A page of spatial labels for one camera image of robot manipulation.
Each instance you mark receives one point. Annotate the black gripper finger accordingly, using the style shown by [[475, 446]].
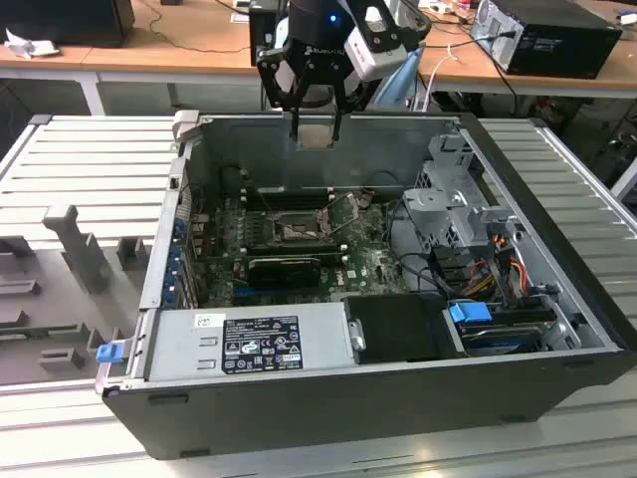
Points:
[[338, 99], [266, 74]]

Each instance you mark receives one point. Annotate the small square CPU plate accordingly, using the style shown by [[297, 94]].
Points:
[[315, 135]]

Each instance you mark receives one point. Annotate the black RAM slot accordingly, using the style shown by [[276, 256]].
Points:
[[298, 253], [278, 204], [278, 195], [298, 245]]

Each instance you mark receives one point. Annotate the CPU socket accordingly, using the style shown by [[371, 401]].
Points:
[[293, 225]]

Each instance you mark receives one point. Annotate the small black tower box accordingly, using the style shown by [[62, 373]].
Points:
[[264, 22]]

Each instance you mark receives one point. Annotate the pale blue teach pendant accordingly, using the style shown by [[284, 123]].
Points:
[[403, 79]]

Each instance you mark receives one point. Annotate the grey plastic case latch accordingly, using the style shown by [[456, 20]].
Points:
[[186, 124]]

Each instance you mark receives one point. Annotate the small brown board component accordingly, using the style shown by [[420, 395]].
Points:
[[365, 200]]

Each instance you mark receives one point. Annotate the grey metal drive cage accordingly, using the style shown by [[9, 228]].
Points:
[[433, 199]]

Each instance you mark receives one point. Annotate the green motherboard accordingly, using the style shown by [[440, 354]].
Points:
[[363, 269]]

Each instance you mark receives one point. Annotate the black graphics card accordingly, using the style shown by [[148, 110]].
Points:
[[283, 273]]

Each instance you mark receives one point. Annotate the large black box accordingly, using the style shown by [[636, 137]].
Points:
[[64, 20]]

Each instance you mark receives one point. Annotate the black desktop computer with vents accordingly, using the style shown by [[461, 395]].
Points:
[[562, 40]]

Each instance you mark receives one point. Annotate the black plastic fan shroud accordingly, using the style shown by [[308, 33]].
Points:
[[398, 328]]

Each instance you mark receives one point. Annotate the crumpled white paper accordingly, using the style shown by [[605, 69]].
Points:
[[30, 47]]

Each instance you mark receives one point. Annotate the hard disk in blue carrier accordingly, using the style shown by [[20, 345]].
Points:
[[470, 313]]

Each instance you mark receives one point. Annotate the silver power supply with label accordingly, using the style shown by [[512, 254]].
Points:
[[174, 343]]

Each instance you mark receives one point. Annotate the grey parts rack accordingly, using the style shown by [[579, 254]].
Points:
[[55, 279]]

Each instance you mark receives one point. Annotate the black open PC case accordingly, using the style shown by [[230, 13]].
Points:
[[348, 413]]

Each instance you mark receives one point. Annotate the blue case latch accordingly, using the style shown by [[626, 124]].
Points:
[[109, 353]]

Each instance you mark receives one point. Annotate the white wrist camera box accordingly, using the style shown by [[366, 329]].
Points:
[[368, 55]]

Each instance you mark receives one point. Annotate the wooden desk with white frame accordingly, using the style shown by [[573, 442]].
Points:
[[463, 70], [189, 40]]

